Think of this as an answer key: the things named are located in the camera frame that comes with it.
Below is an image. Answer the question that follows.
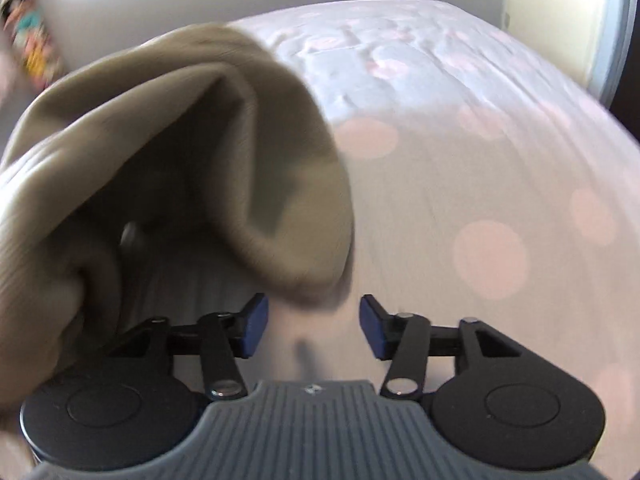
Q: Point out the cream door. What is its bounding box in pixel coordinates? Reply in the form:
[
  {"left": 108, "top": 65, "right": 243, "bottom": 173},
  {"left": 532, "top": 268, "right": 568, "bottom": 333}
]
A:
[{"left": 501, "top": 0, "right": 627, "bottom": 107}]

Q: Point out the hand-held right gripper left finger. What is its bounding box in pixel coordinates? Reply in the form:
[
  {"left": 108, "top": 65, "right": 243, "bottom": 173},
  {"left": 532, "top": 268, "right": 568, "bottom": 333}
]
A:
[{"left": 102, "top": 293, "right": 269, "bottom": 402}]

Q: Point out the clear tube of plush toys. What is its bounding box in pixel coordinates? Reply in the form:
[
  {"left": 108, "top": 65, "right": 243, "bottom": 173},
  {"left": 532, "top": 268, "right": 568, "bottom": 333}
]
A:
[{"left": 0, "top": 0, "right": 64, "bottom": 92}]

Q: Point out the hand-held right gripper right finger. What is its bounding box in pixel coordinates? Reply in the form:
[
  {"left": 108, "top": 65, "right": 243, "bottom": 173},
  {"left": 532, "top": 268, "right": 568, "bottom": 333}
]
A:
[{"left": 359, "top": 294, "right": 533, "bottom": 402}]

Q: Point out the grey-beige fleece zip hoodie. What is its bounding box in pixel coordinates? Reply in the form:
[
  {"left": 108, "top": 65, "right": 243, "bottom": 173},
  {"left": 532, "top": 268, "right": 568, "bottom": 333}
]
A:
[{"left": 0, "top": 22, "right": 357, "bottom": 441}]

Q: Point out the pink polka dot bed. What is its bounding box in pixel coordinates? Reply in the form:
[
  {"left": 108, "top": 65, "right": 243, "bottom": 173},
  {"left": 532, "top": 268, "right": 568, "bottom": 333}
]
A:
[{"left": 225, "top": 0, "right": 640, "bottom": 480}]

